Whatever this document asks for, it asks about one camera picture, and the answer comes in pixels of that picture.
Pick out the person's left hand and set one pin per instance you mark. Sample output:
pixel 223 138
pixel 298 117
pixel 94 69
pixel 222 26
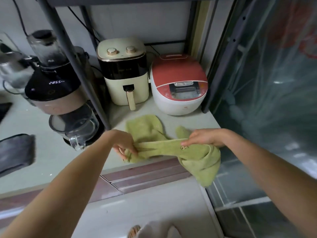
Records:
pixel 123 142

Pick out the person's right hand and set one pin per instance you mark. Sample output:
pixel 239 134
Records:
pixel 208 137

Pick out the green towel with small print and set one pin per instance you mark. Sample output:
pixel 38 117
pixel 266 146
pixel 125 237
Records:
pixel 203 163

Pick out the grey microfibre cloth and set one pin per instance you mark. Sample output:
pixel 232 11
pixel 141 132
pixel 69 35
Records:
pixel 14 153

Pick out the person's left forearm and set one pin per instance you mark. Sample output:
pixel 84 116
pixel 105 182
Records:
pixel 57 193

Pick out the person's right forearm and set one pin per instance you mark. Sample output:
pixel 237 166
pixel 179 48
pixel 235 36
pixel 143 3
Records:
pixel 277 178

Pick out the person's left foot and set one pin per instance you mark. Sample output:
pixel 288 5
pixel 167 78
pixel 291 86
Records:
pixel 133 231

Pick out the pink cabinet drawers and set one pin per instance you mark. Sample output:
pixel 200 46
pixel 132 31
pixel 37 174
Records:
pixel 148 171

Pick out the cream air fryer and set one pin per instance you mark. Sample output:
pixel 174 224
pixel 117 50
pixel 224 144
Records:
pixel 121 91

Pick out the clear glass blender jug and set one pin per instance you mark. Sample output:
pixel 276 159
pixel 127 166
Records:
pixel 74 126

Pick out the red and white rice cooker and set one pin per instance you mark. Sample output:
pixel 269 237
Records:
pixel 178 71

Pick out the frosted glass sliding door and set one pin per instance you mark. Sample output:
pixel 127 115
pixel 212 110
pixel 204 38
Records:
pixel 272 96

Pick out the black and pink blender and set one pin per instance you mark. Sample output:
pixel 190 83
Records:
pixel 57 84

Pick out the black glass stove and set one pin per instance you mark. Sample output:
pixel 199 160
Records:
pixel 5 110

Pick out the glass electric kettle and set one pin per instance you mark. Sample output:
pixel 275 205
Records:
pixel 12 71

